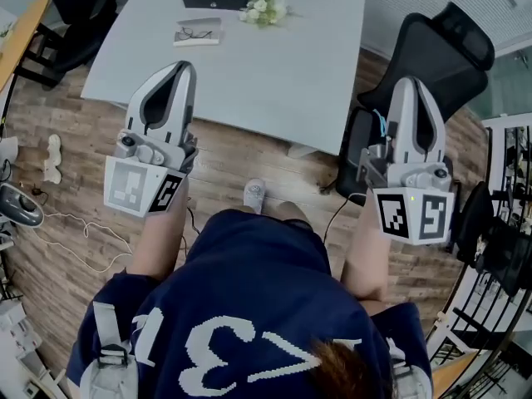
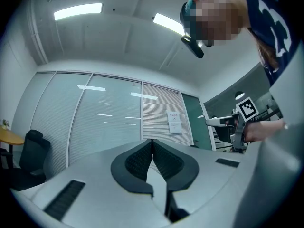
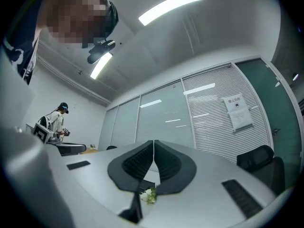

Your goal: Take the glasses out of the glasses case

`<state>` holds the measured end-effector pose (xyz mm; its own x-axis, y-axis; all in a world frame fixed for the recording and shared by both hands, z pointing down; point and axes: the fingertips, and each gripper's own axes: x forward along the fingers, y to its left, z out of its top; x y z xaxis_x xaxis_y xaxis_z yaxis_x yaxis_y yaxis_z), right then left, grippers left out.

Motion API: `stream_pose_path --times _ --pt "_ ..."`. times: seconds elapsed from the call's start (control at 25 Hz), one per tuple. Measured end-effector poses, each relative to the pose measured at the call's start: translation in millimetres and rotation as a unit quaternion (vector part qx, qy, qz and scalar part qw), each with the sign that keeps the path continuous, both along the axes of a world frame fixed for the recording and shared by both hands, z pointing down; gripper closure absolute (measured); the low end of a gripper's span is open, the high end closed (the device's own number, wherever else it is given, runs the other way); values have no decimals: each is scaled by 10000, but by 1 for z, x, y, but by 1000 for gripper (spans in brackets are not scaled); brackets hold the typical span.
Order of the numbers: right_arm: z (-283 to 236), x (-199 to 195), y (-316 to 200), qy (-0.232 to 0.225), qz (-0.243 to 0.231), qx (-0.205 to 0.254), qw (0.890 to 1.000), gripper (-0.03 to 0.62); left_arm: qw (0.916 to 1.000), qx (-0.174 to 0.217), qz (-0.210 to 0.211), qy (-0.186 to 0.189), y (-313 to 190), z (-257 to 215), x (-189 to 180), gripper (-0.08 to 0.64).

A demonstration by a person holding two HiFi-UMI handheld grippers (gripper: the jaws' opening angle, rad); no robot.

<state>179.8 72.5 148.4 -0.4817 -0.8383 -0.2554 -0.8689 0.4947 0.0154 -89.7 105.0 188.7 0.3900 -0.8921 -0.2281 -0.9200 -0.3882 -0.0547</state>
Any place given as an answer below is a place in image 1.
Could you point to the person's right leg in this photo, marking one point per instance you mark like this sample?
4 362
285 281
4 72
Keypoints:
293 212

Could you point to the person's grey shoe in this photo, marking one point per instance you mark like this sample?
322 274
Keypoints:
254 193

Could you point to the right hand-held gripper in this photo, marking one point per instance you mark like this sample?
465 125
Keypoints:
415 214

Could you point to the black metal rack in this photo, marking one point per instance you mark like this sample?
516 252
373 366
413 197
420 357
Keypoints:
498 243

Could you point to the white lumpy floor object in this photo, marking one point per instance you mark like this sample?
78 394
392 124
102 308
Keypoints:
53 160

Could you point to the white glasses case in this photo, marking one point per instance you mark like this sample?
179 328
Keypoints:
199 23

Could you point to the black mesh office chair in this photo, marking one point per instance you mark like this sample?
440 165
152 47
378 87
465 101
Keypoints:
440 65

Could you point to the wooden desk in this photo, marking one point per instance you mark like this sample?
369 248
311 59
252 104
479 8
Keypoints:
23 35

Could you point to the black eyeglasses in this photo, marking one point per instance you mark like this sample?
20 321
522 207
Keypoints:
183 34

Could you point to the grey rounded device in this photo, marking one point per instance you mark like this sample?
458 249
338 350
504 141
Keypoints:
21 206

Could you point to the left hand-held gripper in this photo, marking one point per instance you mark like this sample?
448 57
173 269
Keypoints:
126 185

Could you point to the white flower bouquet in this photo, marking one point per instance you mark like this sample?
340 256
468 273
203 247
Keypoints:
262 8

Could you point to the person's left forearm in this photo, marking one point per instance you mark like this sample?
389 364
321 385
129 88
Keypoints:
160 243

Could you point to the navy blue printed shirt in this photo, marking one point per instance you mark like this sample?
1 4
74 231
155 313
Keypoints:
249 289

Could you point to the person's right forearm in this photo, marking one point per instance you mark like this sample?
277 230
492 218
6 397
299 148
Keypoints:
367 260

